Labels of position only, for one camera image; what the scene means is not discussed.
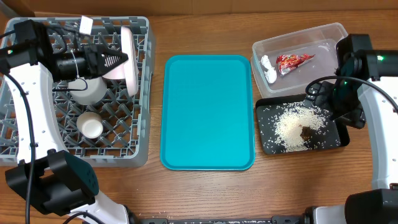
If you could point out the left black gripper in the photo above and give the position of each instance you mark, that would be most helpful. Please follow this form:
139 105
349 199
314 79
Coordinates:
94 55

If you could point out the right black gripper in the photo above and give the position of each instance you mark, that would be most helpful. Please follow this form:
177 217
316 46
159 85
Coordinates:
321 99

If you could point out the pink bowl with rice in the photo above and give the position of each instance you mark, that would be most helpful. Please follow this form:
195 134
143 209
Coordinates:
116 73

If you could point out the white round plate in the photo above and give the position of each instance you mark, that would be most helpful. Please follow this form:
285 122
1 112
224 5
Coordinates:
130 67

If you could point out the grey bowl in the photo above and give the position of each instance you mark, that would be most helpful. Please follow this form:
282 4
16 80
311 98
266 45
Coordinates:
89 92

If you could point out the red snack wrapper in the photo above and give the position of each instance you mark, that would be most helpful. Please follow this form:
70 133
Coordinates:
289 62

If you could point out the white paper cup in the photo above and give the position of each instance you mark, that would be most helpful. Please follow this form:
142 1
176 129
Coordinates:
90 125

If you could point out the white tissue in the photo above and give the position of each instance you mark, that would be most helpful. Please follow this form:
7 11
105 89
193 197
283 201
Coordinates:
269 72

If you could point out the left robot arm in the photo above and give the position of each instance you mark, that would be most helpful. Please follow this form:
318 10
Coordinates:
47 176

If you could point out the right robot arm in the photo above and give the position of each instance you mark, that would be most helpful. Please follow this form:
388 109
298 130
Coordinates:
366 80

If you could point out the grey dishwasher rack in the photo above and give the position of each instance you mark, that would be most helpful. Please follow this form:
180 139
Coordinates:
124 141

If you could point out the spilled white rice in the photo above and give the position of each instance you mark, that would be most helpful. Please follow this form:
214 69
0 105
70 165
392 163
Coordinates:
295 127

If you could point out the black plastic tray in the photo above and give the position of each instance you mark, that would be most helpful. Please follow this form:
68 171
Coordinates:
270 140

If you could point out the clear plastic bin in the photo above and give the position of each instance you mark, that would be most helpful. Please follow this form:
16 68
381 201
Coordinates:
319 41

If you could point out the teal plastic tray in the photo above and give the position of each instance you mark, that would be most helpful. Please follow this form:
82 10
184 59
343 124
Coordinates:
207 113

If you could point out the black rail at bottom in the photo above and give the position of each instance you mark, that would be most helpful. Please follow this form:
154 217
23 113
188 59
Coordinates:
277 219

